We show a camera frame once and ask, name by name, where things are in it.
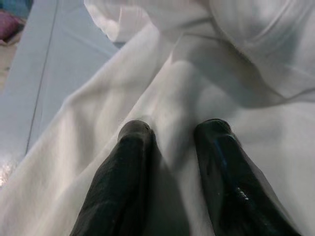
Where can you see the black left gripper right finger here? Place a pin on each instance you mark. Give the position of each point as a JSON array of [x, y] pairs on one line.
[[236, 184]]

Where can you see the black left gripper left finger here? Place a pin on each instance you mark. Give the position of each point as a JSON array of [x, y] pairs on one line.
[[118, 184]]

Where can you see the white garment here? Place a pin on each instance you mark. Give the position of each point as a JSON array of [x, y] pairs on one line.
[[197, 86]]

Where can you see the pink fluffy cushion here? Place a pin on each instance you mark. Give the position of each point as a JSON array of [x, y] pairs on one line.
[[9, 27]]

